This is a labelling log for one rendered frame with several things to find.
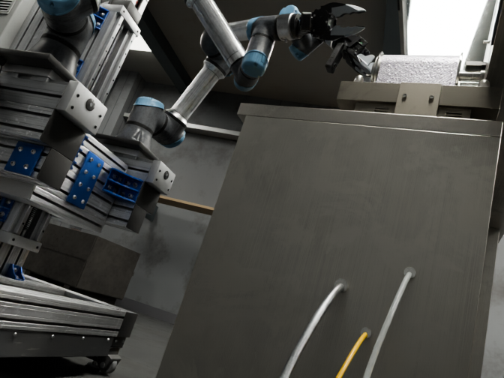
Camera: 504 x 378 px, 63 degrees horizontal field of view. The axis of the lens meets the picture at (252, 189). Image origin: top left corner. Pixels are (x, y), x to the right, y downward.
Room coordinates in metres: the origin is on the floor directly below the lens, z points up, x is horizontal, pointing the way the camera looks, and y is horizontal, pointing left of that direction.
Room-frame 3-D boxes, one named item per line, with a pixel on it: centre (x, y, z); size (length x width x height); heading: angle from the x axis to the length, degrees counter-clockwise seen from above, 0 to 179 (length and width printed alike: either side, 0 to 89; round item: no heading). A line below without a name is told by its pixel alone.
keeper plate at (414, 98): (0.91, -0.33, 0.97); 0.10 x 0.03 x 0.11; 64
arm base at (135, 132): (1.59, 0.51, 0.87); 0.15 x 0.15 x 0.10
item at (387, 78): (1.12, -0.39, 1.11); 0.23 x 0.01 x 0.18; 64
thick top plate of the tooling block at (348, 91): (1.00, -0.36, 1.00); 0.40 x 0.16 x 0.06; 64
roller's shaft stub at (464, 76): (1.11, -0.56, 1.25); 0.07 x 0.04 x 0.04; 64
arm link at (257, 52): (1.11, 0.11, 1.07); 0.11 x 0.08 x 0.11; 10
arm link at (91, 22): (1.12, 0.68, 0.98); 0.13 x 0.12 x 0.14; 10
